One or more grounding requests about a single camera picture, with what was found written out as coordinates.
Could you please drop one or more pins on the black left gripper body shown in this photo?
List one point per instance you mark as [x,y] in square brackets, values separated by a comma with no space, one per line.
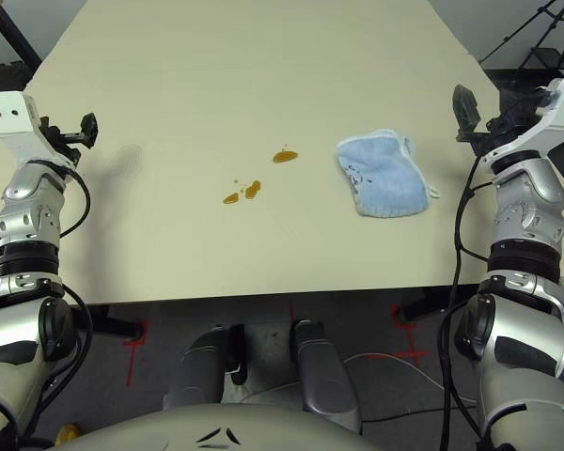
[58,136]

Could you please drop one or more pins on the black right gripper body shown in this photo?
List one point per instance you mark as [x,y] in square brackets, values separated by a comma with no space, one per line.
[512,122]

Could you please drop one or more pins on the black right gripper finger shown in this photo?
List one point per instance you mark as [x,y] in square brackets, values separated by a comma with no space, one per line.
[466,110]

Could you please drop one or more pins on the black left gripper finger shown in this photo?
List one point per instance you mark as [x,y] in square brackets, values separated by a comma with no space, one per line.
[89,129]

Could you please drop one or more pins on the light blue terry rag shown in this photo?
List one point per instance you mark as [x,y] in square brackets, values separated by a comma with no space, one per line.
[385,178]

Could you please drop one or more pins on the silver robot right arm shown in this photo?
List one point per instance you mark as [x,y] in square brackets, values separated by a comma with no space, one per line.
[526,221]

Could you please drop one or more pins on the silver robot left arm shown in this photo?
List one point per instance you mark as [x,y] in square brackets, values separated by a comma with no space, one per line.
[26,221]

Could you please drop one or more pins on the black foam floor mat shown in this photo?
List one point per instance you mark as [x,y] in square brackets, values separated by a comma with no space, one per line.
[2,73]

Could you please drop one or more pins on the black tripod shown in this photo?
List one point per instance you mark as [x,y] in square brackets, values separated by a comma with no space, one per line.
[545,19]

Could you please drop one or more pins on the black framed side table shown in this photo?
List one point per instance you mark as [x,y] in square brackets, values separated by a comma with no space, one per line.
[14,33]

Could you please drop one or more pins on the elongated brown liquid puddle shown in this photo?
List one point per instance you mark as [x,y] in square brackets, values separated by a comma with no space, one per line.
[253,189]

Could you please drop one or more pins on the large oval brown liquid puddle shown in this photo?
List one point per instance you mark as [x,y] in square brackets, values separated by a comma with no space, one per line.
[284,156]

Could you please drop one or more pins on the black table foot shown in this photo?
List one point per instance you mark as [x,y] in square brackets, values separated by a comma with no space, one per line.
[108,324]
[423,305]

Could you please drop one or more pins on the grey robot left leg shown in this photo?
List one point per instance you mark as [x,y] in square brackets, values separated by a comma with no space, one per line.
[202,371]

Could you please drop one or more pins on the grey robot leg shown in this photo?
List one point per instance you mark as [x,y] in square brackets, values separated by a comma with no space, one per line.
[322,371]
[202,371]

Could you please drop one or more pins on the small yellow floor object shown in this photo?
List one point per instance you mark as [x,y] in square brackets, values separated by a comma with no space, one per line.
[68,433]

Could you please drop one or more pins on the grey robot right leg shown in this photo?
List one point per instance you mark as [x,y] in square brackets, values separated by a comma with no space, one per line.
[322,371]

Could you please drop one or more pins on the beige robot torso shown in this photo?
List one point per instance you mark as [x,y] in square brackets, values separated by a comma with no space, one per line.
[169,430]

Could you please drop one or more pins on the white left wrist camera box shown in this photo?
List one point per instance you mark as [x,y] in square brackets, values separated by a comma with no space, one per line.
[14,122]

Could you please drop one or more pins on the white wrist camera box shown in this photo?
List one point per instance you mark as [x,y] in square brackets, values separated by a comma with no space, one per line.
[561,113]
[14,122]

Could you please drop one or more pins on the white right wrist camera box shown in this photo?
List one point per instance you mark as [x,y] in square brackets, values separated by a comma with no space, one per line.
[561,113]

